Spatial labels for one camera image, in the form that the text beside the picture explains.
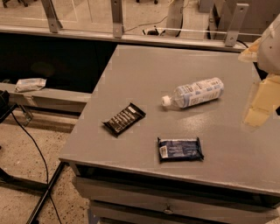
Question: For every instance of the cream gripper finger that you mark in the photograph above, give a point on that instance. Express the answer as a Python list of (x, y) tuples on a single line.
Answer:
[(265, 102), (250, 54)]

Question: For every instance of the black rxbar chocolate bar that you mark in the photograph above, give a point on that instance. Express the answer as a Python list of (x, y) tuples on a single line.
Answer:
[(124, 119)]

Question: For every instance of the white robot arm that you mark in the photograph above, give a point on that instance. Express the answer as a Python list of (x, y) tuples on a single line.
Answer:
[(265, 52)]

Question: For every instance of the clear plastic water bottle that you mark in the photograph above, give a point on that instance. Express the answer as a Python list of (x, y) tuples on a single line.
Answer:
[(193, 94)]

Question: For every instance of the blue snack bar wrapper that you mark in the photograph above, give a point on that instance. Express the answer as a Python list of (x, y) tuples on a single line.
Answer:
[(180, 149)]

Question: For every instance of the grey table drawer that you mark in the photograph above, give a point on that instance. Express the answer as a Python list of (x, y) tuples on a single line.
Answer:
[(148, 205)]

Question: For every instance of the white packet on ledge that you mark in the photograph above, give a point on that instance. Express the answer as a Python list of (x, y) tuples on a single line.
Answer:
[(32, 84)]

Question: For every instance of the black device at left edge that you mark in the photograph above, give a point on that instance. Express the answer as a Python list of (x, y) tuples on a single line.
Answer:
[(5, 107)]

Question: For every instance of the black tripod leg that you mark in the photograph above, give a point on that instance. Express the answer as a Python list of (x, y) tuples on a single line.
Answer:
[(36, 211)]

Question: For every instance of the metal railing post right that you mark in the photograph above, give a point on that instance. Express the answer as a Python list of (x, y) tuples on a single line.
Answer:
[(240, 11)]

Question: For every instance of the metal railing post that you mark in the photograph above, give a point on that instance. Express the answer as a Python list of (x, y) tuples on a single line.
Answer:
[(117, 18), (53, 21), (240, 11)]

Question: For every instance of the metal railing post middle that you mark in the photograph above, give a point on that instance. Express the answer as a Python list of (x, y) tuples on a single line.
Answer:
[(117, 18)]

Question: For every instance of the metal railing post left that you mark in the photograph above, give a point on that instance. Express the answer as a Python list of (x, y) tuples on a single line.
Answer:
[(53, 21)]

